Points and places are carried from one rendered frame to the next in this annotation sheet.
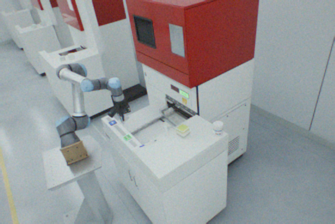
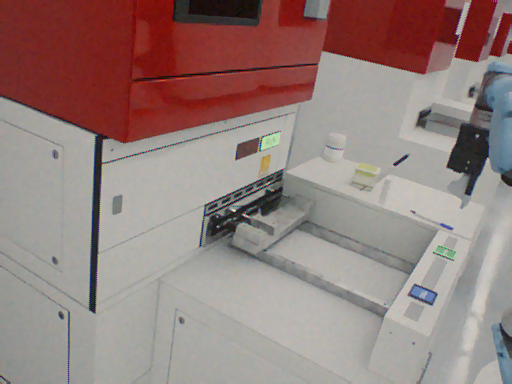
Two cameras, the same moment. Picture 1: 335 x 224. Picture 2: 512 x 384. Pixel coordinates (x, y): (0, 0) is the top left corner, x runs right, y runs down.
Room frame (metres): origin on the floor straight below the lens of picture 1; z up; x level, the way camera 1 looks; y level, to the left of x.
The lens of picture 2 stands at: (2.54, 1.06, 1.52)
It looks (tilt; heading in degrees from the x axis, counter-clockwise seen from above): 22 degrees down; 239
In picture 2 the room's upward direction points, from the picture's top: 10 degrees clockwise
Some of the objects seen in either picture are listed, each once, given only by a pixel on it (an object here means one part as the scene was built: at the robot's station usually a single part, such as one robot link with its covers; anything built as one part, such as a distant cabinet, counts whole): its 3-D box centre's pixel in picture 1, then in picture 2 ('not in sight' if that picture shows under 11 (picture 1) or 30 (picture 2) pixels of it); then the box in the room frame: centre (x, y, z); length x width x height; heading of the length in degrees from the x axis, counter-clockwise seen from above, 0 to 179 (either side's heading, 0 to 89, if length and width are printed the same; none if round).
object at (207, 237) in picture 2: (180, 110); (246, 209); (1.86, -0.11, 0.89); 0.44 x 0.02 x 0.10; 32
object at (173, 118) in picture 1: (174, 118); (276, 225); (1.79, -0.05, 0.87); 0.36 x 0.08 x 0.03; 32
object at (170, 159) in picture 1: (181, 149); (381, 207); (1.36, -0.06, 0.89); 0.62 x 0.35 x 0.14; 122
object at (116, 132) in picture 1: (121, 136); (426, 295); (1.60, 0.40, 0.89); 0.55 x 0.09 x 0.14; 32
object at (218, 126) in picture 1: (218, 128); (334, 147); (1.39, -0.34, 1.01); 0.07 x 0.07 x 0.10
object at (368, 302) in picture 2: (149, 123); (306, 274); (1.81, 0.17, 0.84); 0.50 x 0.02 x 0.03; 122
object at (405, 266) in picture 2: not in sight; (342, 240); (1.58, 0.03, 0.84); 0.50 x 0.02 x 0.03; 122
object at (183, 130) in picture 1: (183, 130); (365, 176); (1.44, -0.09, 1.00); 0.07 x 0.07 x 0.07; 41
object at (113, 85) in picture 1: (115, 86); (498, 87); (1.51, 0.33, 1.41); 0.09 x 0.08 x 0.11; 45
